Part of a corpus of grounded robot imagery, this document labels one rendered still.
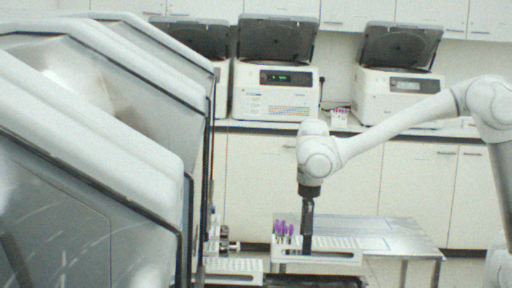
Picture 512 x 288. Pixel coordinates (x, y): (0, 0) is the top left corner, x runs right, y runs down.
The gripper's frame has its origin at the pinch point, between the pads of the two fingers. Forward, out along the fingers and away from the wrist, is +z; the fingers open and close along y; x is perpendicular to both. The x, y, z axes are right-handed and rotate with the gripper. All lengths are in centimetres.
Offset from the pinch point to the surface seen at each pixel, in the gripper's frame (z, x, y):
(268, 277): 11.0, 11.7, -4.2
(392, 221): 9, -42, 55
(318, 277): 10.6, -4.7, -3.7
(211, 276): 10.6, 30.2, -6.7
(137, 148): -56, 39, -113
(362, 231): 9.4, -26.8, 40.2
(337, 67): -30, -45, 284
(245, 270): 5.1, 19.6, -13.1
